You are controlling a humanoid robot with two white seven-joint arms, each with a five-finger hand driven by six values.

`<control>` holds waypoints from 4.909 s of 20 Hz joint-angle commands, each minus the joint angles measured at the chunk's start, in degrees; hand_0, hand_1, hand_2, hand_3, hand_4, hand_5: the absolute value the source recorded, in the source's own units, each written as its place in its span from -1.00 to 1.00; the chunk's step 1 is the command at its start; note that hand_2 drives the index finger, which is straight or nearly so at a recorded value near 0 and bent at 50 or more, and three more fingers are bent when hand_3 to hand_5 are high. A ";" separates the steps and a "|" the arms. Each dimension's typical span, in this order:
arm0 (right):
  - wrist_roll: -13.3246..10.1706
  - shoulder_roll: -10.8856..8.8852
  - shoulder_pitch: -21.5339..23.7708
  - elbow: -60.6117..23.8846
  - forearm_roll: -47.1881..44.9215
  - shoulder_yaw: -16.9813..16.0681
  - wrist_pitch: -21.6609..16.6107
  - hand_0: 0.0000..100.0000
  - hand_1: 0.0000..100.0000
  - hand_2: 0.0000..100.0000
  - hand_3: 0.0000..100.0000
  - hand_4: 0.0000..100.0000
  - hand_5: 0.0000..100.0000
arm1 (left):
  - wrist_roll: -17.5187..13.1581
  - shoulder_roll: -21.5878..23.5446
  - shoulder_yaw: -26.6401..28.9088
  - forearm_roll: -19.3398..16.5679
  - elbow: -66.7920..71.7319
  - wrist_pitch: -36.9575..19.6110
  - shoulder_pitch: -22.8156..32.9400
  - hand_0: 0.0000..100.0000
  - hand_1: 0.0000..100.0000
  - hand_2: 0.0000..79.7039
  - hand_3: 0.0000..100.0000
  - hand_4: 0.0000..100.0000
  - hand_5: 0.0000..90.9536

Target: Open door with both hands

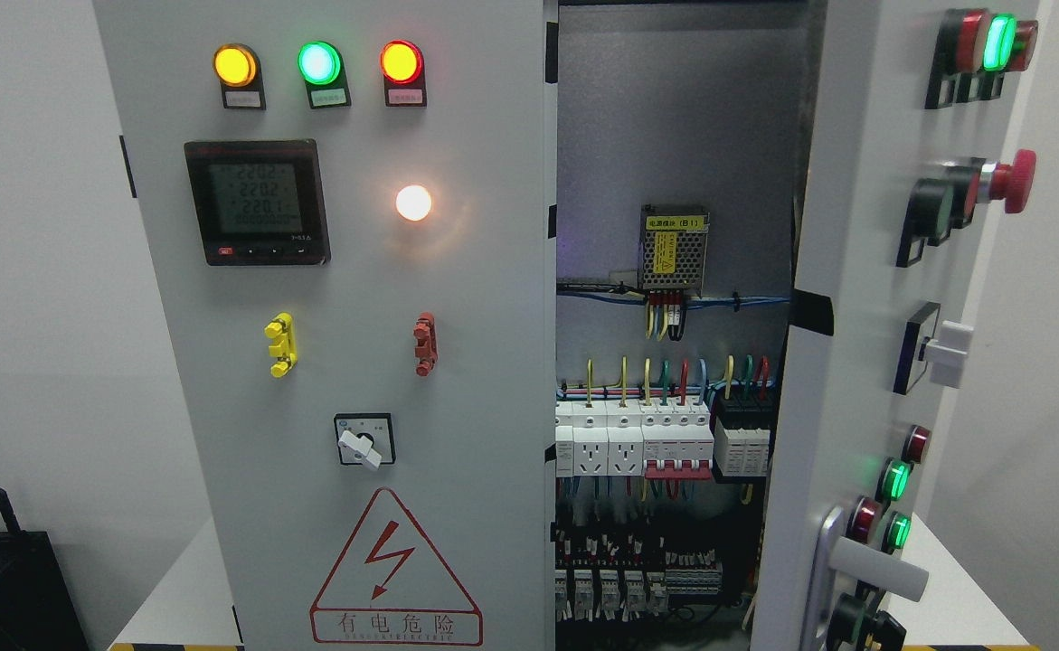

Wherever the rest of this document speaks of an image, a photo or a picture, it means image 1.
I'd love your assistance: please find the yellow terminal post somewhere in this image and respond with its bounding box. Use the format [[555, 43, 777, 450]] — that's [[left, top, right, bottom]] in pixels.
[[264, 312, 298, 379]]

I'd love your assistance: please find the red terminal post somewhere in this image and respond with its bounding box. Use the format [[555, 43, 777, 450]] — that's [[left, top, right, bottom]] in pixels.
[[412, 312, 439, 376]]

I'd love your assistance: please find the white rotary selector switch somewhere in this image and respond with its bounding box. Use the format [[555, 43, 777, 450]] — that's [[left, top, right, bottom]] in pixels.
[[334, 412, 396, 470]]

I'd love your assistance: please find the metal mesh power supply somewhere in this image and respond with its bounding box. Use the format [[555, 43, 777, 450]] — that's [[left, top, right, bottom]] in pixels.
[[638, 203, 710, 294]]

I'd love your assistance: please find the white glowing indicator lamp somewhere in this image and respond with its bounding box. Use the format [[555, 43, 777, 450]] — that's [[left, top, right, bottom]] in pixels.
[[395, 184, 433, 222]]

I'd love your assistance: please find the grey door handle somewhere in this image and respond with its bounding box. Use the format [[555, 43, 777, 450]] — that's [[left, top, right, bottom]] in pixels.
[[800, 505, 929, 650]]

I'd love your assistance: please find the black white surge protector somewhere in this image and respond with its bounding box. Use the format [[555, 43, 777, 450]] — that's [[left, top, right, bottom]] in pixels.
[[712, 392, 776, 480]]

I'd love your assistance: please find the grey cabinet door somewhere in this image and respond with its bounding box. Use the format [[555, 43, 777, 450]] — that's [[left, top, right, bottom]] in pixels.
[[750, 1, 1039, 650], [94, 1, 554, 650]]

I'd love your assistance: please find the white door rotary knob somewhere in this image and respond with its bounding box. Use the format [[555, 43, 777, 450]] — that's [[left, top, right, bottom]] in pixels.
[[893, 301, 975, 395]]

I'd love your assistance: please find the yellow indicator lamp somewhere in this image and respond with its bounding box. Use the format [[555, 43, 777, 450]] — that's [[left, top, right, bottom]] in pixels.
[[213, 42, 266, 110]]

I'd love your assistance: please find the red emergency stop button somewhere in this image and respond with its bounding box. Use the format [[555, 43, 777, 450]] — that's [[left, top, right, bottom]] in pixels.
[[974, 148, 1037, 214]]

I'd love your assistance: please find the white socket module row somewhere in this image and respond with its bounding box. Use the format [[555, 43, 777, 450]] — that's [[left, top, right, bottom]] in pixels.
[[554, 400, 644, 478]]

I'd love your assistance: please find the red handled circuit breaker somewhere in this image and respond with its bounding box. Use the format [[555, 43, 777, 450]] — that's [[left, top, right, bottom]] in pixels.
[[641, 400, 714, 480]]

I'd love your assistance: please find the red indicator lamp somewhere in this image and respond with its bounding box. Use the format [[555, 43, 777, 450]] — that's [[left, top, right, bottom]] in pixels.
[[380, 40, 427, 107]]

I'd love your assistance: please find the red electric hazard sign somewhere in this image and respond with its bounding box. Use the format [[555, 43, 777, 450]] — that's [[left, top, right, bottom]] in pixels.
[[309, 487, 484, 646]]

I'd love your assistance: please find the black box at left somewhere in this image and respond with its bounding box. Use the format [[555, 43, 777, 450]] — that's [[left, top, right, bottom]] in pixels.
[[0, 487, 88, 650]]

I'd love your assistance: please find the black digital power meter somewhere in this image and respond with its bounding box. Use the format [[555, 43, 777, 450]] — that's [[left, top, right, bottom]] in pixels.
[[184, 139, 330, 265]]

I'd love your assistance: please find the green indicator lamp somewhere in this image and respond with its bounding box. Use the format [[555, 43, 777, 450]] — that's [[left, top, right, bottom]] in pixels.
[[297, 41, 351, 109]]

